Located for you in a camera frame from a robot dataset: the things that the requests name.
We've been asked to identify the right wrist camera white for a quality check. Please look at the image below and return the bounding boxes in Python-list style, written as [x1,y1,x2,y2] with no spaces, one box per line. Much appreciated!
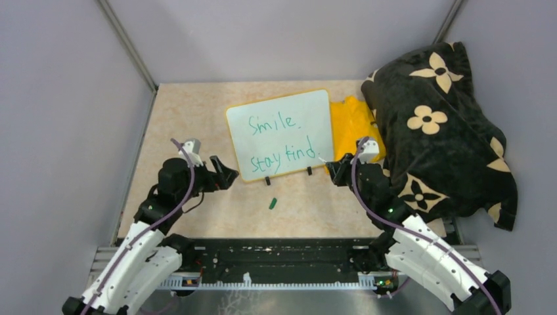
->
[355,137,380,164]

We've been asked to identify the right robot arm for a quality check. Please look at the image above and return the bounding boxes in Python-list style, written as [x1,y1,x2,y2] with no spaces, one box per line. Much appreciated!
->
[325,154,512,314]

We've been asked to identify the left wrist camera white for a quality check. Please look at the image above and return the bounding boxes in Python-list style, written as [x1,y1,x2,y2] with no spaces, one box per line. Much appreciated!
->
[179,138,203,167]

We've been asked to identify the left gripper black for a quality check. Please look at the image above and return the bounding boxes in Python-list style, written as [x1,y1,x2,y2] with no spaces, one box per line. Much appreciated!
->
[177,154,238,203]

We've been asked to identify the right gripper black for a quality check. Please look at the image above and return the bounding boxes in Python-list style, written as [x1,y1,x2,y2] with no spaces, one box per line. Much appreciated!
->
[327,153,373,209]

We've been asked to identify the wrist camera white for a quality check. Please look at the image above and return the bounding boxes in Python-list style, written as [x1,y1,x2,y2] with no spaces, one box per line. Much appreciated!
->
[179,138,203,167]
[355,137,380,164]

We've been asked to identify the yellow folded cloth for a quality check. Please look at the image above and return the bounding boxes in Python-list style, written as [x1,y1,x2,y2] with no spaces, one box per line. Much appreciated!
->
[330,96,386,163]

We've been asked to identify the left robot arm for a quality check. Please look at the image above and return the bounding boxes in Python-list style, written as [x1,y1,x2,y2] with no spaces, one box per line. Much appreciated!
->
[62,154,239,314]

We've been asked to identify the green marker cap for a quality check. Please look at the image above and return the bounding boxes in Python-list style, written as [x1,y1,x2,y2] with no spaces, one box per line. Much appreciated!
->
[269,198,277,210]

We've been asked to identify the yellow-framed whiteboard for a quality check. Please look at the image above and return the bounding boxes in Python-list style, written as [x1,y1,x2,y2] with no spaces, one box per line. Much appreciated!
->
[225,89,334,182]

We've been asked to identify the black floral blanket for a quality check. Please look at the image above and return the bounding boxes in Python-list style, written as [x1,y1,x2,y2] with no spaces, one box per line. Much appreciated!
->
[361,42,518,231]

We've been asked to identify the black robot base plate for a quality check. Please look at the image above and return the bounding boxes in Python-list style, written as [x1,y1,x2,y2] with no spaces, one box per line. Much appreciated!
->
[143,237,413,297]

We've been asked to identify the aluminium rail frame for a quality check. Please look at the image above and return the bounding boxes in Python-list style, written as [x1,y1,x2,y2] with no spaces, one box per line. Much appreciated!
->
[89,243,486,291]

